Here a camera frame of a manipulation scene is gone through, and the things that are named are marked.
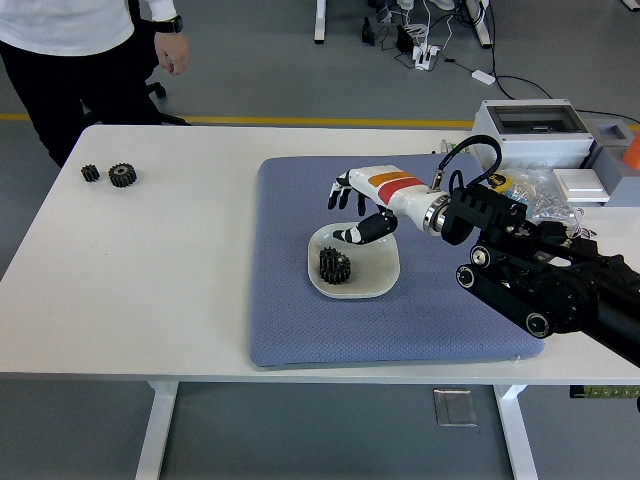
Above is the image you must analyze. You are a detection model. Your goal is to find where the person's hand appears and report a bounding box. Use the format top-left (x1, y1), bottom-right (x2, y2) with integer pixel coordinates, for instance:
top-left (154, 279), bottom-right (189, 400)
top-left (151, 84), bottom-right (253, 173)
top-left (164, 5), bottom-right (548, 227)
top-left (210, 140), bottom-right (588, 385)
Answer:
top-left (153, 31), bottom-right (192, 77)

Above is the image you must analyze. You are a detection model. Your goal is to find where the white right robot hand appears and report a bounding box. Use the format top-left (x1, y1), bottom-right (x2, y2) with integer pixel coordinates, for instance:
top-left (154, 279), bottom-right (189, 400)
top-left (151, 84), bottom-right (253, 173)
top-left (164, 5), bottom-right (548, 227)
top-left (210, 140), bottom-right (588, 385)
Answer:
top-left (327, 164), bottom-right (434, 246)

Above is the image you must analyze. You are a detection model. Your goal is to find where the large black gear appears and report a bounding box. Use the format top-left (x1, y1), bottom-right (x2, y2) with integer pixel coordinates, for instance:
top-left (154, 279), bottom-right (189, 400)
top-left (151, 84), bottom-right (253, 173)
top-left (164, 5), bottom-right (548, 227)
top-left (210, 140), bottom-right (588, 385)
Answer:
top-left (318, 252), bottom-right (353, 287)
top-left (107, 162), bottom-right (138, 190)

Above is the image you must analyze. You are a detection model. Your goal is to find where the black wristwatch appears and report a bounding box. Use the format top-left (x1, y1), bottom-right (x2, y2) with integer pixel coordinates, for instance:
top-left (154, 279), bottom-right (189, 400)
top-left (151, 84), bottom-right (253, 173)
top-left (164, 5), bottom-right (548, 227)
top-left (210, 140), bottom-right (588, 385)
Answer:
top-left (153, 14), bottom-right (185, 35)

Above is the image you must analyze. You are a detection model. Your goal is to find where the black office chair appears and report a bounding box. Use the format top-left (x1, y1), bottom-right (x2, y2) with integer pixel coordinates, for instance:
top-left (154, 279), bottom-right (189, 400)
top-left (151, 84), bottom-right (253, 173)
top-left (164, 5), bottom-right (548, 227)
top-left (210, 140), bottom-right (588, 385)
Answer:
top-left (82, 79), bottom-right (194, 126)

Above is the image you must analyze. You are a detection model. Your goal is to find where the white square dish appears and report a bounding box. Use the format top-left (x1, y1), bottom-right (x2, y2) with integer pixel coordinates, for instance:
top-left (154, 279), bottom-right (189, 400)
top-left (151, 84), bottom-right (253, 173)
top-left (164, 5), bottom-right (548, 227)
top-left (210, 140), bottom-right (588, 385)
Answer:
top-left (306, 222), bottom-right (401, 300)

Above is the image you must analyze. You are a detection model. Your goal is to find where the yellow tape measure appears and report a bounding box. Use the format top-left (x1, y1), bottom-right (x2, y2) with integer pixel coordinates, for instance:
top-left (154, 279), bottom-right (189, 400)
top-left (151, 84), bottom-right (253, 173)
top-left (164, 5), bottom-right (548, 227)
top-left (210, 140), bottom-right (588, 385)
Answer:
top-left (487, 170), bottom-right (519, 195)

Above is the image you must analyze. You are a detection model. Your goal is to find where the person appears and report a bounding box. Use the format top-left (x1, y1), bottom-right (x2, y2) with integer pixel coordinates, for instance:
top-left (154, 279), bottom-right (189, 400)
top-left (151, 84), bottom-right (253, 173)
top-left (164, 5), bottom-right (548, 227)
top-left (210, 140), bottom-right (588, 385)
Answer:
top-left (0, 0), bottom-right (191, 169)

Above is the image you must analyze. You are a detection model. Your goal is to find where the white power strip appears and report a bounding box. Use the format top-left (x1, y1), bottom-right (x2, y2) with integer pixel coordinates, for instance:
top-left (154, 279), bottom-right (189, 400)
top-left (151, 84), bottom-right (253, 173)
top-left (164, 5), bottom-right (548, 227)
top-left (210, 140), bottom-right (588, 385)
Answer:
top-left (410, 43), bottom-right (442, 72)

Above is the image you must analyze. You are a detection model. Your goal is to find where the clear plastic parts bag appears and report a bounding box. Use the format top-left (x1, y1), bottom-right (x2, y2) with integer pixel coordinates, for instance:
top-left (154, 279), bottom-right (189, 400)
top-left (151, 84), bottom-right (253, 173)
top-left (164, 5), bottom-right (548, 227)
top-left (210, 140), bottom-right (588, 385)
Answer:
top-left (499, 167), bottom-right (585, 225)

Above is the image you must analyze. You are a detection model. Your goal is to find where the white background desk leg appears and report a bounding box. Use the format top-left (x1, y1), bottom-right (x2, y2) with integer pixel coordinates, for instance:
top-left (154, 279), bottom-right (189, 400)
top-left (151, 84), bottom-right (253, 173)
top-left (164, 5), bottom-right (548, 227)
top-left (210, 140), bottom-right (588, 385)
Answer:
top-left (467, 0), bottom-right (494, 50)
top-left (313, 0), bottom-right (328, 44)

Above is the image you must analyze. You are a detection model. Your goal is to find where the blue-grey quilted mat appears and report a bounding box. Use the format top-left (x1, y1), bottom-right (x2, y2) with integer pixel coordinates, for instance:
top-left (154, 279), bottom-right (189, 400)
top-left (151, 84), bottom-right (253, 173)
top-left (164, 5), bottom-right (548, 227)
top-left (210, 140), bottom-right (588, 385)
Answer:
top-left (247, 153), bottom-right (545, 371)

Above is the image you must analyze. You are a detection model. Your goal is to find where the metal floor plate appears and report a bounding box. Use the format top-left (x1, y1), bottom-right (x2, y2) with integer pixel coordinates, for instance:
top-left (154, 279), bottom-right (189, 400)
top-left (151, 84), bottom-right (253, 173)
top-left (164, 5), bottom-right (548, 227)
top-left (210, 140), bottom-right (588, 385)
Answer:
top-left (432, 388), bottom-right (479, 428)

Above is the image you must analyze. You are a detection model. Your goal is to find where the grey recessed block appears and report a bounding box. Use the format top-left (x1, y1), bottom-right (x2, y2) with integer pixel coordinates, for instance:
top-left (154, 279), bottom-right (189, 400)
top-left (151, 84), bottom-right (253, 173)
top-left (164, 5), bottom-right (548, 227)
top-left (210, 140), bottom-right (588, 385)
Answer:
top-left (582, 119), bottom-right (640, 207)

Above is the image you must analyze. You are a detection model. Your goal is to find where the orange cone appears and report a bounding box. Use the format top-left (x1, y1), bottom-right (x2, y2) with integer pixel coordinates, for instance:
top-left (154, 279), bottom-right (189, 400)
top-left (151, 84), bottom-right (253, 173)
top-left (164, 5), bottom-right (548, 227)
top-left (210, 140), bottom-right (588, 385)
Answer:
top-left (621, 132), bottom-right (640, 169)

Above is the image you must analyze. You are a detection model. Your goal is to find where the white table leg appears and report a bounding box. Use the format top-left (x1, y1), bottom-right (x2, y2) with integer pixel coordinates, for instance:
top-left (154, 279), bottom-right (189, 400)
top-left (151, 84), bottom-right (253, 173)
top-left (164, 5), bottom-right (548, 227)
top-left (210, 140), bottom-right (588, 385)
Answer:
top-left (134, 382), bottom-right (179, 480)
top-left (492, 384), bottom-right (539, 480)

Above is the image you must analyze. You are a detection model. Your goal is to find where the table height control panel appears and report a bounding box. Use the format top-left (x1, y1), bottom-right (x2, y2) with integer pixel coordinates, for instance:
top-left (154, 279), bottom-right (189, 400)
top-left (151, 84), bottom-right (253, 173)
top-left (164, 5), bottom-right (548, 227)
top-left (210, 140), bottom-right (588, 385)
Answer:
top-left (568, 384), bottom-right (639, 400)

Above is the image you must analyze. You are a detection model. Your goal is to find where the grey electrical enclosure box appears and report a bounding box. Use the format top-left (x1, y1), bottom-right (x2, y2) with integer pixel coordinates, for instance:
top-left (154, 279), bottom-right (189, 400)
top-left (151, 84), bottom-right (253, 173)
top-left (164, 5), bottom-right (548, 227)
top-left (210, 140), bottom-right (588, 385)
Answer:
top-left (470, 98), bottom-right (596, 166)

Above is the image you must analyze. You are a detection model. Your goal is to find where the black floor cable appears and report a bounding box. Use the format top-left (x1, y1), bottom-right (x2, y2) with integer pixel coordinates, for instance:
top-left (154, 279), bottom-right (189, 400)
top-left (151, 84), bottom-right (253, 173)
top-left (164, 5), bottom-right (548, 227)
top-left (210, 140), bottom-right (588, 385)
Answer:
top-left (484, 0), bottom-right (556, 100)

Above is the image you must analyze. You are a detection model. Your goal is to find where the white switch plate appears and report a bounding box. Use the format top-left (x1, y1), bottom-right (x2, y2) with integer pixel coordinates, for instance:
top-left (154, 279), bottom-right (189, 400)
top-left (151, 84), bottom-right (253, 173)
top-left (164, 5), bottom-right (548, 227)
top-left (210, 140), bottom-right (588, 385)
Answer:
top-left (551, 168), bottom-right (612, 204)

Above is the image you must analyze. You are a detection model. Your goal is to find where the thin white wire bundle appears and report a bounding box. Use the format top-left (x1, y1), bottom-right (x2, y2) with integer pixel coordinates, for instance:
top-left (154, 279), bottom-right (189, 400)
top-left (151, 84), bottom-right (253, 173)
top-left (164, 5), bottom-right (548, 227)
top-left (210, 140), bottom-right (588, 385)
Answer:
top-left (569, 207), bottom-right (599, 240)

